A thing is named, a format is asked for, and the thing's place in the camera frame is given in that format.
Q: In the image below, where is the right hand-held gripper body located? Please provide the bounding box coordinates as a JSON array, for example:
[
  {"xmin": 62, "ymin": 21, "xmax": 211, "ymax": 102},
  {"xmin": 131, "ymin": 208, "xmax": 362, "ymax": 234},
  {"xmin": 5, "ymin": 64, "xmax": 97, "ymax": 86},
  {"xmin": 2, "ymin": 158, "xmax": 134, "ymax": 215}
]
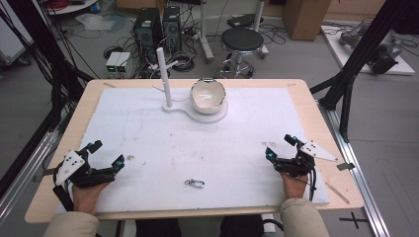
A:
[{"xmin": 274, "ymin": 140, "xmax": 339, "ymax": 179}]

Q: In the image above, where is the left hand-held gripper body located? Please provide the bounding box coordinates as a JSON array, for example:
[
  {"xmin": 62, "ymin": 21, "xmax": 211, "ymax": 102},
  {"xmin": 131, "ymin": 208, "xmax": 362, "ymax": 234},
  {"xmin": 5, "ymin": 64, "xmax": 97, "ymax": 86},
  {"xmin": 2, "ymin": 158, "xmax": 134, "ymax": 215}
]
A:
[{"xmin": 53, "ymin": 149, "xmax": 117, "ymax": 190}]

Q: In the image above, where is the person's right hand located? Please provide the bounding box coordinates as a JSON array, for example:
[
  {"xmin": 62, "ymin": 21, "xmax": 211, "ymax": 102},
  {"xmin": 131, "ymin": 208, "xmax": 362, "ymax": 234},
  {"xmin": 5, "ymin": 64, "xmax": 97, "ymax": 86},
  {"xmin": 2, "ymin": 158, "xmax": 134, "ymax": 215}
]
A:
[{"xmin": 280, "ymin": 170, "xmax": 311, "ymax": 200}]

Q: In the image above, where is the person's left hand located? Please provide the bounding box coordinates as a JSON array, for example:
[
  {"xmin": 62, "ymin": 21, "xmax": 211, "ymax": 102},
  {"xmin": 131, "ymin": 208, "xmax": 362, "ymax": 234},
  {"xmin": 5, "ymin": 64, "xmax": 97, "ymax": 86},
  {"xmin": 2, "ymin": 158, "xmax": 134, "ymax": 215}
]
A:
[{"xmin": 71, "ymin": 182, "xmax": 110, "ymax": 216}]

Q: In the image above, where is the wooden table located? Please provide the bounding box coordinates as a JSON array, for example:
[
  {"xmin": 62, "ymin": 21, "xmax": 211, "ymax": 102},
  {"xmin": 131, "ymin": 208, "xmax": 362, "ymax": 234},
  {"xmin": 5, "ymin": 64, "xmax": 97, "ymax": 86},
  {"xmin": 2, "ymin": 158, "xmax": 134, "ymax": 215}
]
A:
[{"xmin": 24, "ymin": 78, "xmax": 365, "ymax": 225}]

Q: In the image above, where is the white foam mat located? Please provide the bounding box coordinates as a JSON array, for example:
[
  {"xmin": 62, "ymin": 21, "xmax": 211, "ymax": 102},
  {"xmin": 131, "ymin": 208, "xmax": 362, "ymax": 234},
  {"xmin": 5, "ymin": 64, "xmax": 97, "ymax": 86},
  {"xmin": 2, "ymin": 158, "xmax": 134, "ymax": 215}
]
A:
[{"xmin": 55, "ymin": 86, "xmax": 332, "ymax": 214}]

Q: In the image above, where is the small black clip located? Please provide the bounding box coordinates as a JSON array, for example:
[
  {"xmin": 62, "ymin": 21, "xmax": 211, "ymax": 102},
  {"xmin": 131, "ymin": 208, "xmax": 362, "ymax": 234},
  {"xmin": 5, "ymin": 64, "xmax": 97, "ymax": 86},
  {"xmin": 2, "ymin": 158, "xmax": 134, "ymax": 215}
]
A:
[{"xmin": 336, "ymin": 162, "xmax": 357, "ymax": 172}]

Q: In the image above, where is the thin wooden stick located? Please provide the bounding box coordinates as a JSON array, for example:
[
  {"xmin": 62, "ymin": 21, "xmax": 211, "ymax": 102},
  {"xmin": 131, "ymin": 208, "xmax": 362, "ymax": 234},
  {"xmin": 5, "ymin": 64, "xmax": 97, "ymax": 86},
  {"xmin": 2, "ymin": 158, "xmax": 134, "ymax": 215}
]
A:
[{"xmin": 324, "ymin": 181, "xmax": 351, "ymax": 205}]

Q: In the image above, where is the person's left leg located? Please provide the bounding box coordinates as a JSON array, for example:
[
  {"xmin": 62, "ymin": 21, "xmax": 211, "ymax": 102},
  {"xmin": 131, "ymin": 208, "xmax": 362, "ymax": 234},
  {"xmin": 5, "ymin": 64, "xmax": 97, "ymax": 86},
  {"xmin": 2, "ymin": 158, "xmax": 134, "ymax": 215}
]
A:
[{"xmin": 134, "ymin": 218, "xmax": 183, "ymax": 237}]

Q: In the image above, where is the person's leg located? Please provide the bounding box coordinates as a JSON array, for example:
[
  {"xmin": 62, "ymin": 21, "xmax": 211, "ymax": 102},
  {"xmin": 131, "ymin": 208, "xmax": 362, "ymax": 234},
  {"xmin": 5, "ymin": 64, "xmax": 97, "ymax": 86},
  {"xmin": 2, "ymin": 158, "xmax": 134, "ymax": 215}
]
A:
[
  {"xmin": 134, "ymin": 218, "xmax": 183, "ymax": 237},
  {"xmin": 218, "ymin": 214, "xmax": 265, "ymax": 237}
]

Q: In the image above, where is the person's right leg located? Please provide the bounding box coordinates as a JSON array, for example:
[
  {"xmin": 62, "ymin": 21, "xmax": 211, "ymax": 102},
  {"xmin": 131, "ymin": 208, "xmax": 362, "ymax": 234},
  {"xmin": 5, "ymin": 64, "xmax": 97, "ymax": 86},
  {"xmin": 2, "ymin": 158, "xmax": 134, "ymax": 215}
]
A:
[{"xmin": 218, "ymin": 214, "xmax": 265, "ymax": 237}]

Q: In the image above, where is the metal carabiner clip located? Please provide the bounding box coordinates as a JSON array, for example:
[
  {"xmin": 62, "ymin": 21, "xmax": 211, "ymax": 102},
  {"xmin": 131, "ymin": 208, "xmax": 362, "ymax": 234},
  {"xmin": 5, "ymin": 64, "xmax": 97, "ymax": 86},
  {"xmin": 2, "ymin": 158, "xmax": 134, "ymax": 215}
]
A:
[{"xmin": 184, "ymin": 178, "xmax": 207, "ymax": 190}]

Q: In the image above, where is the white power supply box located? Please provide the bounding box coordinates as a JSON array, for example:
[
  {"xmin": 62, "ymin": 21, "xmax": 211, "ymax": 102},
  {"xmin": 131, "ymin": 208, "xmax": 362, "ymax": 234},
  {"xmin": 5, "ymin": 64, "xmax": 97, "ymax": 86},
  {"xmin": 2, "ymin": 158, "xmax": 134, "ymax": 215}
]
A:
[
  {"xmin": 105, "ymin": 51, "xmax": 123, "ymax": 79},
  {"xmin": 116, "ymin": 51, "xmax": 133, "ymax": 79}
]

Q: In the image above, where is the white bowl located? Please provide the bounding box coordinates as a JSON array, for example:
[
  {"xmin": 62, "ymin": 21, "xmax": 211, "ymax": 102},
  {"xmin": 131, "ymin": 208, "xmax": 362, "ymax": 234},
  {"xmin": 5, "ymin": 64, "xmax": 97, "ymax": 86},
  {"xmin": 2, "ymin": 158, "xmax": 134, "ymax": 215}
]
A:
[{"xmin": 189, "ymin": 77, "xmax": 227, "ymax": 116}]

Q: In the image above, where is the white stand with pole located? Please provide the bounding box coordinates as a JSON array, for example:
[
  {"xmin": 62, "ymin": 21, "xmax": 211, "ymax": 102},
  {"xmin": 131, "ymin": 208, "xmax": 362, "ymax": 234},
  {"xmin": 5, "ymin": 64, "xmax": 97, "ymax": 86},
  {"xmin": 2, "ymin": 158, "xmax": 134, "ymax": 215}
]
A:
[{"xmin": 151, "ymin": 46, "xmax": 229, "ymax": 125}]

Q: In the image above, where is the white floor board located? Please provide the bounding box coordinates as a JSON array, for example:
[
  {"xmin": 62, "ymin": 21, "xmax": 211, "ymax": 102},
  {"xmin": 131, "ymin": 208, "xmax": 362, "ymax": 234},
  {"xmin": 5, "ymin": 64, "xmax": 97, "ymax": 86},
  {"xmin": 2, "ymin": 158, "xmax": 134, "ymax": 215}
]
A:
[{"xmin": 320, "ymin": 24, "xmax": 416, "ymax": 76}]

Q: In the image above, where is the black round stool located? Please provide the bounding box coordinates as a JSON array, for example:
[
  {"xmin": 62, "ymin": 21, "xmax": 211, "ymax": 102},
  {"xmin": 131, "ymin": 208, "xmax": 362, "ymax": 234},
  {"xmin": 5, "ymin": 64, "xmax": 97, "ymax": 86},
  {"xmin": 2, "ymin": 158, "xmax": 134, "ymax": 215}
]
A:
[{"xmin": 214, "ymin": 27, "xmax": 266, "ymax": 79}]

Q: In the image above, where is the brown cardboard box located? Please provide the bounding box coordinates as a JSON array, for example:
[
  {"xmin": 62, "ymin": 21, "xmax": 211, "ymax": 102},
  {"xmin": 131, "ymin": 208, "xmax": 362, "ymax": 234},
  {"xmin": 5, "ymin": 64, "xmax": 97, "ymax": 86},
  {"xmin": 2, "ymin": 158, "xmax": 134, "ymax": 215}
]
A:
[{"xmin": 282, "ymin": 0, "xmax": 332, "ymax": 41}]

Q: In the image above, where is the clear plastic sheet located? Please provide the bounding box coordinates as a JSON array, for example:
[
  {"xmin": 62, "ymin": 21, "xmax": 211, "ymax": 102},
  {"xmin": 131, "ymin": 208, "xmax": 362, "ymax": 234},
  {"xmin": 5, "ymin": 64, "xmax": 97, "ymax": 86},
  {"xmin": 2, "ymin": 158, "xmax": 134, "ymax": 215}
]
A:
[{"xmin": 75, "ymin": 12, "xmax": 128, "ymax": 33}]

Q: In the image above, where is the large black computer tower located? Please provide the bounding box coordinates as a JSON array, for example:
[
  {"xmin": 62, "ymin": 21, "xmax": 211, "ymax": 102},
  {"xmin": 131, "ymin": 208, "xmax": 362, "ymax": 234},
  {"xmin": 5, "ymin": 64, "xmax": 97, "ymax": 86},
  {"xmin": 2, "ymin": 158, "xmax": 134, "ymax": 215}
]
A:
[{"xmin": 132, "ymin": 7, "xmax": 164, "ymax": 64}]

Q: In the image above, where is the flat black case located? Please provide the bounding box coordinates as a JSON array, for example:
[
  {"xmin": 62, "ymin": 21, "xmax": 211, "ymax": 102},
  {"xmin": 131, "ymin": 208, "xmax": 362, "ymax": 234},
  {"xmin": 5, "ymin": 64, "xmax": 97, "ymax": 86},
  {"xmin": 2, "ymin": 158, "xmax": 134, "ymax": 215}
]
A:
[{"xmin": 226, "ymin": 13, "xmax": 265, "ymax": 30}]

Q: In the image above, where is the white desk leg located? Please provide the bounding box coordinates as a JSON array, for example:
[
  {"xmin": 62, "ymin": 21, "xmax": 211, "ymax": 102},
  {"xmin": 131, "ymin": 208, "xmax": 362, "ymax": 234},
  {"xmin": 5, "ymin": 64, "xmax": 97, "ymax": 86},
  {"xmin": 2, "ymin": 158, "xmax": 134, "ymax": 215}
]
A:
[
  {"xmin": 252, "ymin": 0, "xmax": 270, "ymax": 59},
  {"xmin": 198, "ymin": 0, "xmax": 215, "ymax": 64}
]

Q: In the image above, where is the round white table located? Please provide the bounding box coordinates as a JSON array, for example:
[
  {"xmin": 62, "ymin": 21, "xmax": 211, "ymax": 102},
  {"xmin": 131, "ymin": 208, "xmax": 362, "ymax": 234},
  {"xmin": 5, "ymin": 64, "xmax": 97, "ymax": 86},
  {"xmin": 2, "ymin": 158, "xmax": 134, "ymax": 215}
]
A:
[{"xmin": 44, "ymin": 0, "xmax": 100, "ymax": 16}]

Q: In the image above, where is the slim black computer tower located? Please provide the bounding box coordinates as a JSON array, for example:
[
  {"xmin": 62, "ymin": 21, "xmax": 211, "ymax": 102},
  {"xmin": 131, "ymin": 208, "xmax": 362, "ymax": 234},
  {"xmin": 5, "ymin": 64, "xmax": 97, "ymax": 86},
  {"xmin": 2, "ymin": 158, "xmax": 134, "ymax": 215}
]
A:
[{"xmin": 162, "ymin": 5, "xmax": 183, "ymax": 54}]

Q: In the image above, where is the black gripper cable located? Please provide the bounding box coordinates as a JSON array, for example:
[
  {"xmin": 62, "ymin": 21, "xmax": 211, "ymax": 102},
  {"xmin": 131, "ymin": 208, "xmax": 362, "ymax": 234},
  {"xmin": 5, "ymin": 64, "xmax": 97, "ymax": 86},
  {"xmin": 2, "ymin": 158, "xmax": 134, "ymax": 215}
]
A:
[{"xmin": 306, "ymin": 166, "xmax": 318, "ymax": 202}]

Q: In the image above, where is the black gripper strap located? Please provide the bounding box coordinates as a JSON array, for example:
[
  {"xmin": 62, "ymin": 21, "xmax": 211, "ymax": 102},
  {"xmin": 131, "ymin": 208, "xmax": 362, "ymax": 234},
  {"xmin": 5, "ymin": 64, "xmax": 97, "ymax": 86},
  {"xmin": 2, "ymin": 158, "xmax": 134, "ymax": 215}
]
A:
[{"xmin": 51, "ymin": 185, "xmax": 74, "ymax": 212}]

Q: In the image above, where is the aluminium rail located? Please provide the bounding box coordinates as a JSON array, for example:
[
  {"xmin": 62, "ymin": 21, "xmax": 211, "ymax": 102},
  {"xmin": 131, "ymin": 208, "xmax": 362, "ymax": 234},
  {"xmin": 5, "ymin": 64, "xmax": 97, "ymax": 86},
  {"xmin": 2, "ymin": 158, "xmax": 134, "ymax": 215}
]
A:
[
  {"xmin": 0, "ymin": 130, "xmax": 61, "ymax": 225},
  {"xmin": 317, "ymin": 99, "xmax": 392, "ymax": 237}
]

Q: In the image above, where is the black metal frame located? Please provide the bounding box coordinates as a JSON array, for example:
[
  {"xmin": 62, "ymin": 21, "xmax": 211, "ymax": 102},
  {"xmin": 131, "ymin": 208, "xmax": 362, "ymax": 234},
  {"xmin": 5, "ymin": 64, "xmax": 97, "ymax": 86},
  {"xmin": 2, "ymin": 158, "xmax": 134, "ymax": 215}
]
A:
[
  {"xmin": 0, "ymin": 0, "xmax": 95, "ymax": 134},
  {"xmin": 309, "ymin": 0, "xmax": 419, "ymax": 143}
]

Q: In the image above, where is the coiled black cable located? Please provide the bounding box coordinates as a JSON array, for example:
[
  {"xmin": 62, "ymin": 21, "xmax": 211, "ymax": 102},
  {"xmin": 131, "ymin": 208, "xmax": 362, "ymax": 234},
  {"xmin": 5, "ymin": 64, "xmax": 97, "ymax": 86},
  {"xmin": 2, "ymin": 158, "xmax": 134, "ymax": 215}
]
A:
[{"xmin": 170, "ymin": 51, "xmax": 196, "ymax": 73}]

